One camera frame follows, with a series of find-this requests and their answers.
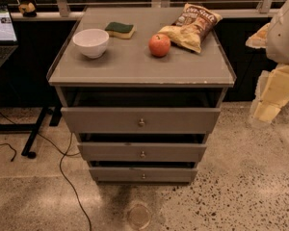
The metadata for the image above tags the round floor drain cover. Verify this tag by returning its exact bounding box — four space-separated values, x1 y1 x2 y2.
127 203 151 230

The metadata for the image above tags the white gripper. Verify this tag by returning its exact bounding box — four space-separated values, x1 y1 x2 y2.
250 64 289 123

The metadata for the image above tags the white ceramic bowl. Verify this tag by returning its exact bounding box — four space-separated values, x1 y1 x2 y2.
72 29 109 59

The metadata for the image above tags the grey drawer cabinet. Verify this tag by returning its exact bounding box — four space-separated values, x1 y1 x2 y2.
48 8 235 170

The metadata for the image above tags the black desk leg frame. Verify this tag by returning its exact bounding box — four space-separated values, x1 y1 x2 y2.
0 107 62 159

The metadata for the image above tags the short black cable end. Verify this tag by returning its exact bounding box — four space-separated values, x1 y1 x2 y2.
0 142 17 163

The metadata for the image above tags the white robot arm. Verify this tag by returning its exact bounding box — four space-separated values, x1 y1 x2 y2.
246 0 289 124

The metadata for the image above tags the red apple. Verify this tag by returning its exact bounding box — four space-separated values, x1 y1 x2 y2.
148 34 171 57

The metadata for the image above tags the grey bottom drawer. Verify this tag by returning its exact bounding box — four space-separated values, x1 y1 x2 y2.
90 167 197 183

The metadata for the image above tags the black floor cable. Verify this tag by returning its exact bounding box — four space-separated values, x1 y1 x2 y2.
0 108 93 231

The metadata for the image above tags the grey middle drawer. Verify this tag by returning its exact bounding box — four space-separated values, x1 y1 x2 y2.
78 142 206 162

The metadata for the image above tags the sea salt chip bag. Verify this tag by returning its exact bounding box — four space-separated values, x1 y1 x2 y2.
159 4 223 53

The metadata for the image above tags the grey drawer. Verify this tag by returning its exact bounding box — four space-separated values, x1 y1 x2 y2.
62 107 221 134
78 142 206 162
90 167 197 183

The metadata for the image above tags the grey top drawer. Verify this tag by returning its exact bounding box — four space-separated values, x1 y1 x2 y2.
62 107 221 134

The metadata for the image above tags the green yellow sponge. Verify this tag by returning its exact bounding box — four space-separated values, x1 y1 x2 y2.
105 22 135 39

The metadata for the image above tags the small dark yellow object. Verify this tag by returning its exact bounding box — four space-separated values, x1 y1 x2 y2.
18 1 37 17

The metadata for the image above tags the open laptop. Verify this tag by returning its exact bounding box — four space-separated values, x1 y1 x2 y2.
0 4 18 67

